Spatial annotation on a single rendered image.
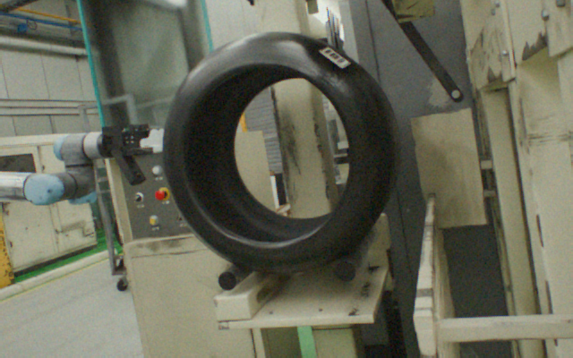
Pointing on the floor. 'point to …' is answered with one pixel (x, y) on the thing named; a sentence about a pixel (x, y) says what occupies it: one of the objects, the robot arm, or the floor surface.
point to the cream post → (303, 143)
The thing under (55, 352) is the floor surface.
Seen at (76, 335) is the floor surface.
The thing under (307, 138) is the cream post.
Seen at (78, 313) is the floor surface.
